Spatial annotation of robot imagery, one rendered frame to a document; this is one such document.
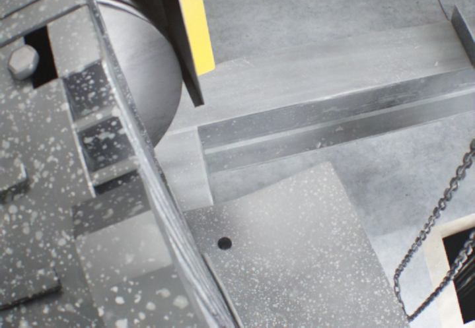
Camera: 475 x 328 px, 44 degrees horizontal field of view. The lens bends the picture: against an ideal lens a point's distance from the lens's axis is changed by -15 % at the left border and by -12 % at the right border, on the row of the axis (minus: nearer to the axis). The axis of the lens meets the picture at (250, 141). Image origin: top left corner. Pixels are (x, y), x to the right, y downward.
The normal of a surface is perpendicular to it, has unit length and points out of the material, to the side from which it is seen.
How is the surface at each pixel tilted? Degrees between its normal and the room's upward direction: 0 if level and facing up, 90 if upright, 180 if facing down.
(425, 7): 0
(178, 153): 0
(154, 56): 90
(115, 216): 39
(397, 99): 90
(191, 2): 90
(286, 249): 0
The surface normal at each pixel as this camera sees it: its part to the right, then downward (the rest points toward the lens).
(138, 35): 0.39, 0.81
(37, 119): -0.07, -0.45
